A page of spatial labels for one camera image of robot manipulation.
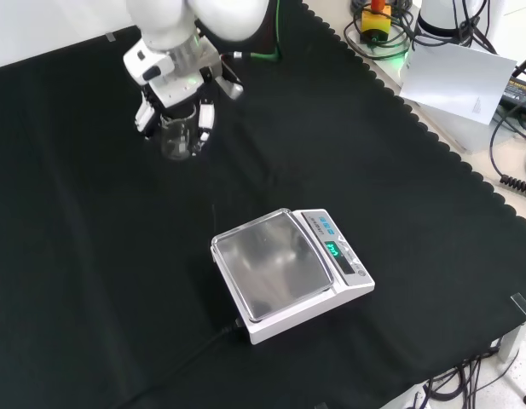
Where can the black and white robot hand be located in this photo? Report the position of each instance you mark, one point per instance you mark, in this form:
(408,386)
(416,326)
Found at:
(173,85)

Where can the clear glass beaker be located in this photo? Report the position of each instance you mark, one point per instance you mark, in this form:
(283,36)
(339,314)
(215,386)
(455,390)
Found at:
(177,136)

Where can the white electronic balance steel pan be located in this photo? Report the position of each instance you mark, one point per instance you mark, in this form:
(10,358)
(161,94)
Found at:
(288,272)

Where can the black cloth bench cover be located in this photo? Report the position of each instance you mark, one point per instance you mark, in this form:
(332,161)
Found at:
(117,255)

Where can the yellow emergency stop button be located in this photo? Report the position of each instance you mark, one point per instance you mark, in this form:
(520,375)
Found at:
(375,23)

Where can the pale white board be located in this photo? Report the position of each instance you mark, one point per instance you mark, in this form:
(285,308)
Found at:
(454,81)

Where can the black power adapter box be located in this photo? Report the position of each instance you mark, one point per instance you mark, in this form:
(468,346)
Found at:
(518,91)

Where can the metal bench clamp bracket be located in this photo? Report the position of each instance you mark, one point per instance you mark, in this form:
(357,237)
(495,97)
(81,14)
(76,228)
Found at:
(518,328)

